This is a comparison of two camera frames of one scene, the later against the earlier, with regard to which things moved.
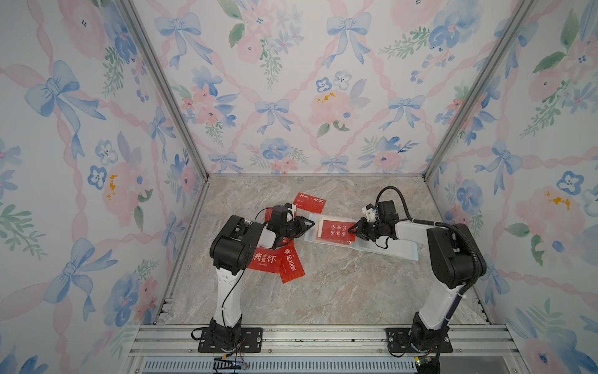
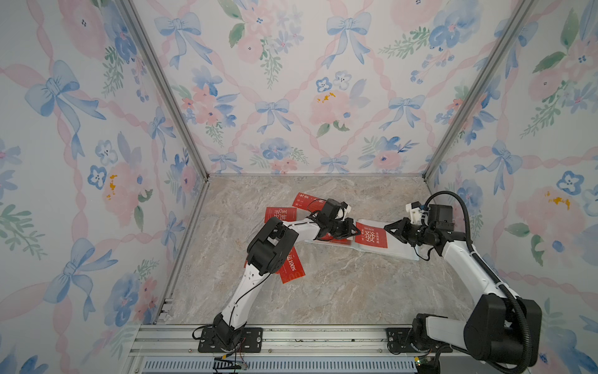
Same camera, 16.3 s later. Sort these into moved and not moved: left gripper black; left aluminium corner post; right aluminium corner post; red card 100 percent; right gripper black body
Moved: right gripper black body; left gripper black
Not moved: left aluminium corner post; right aluminium corner post; red card 100 percent
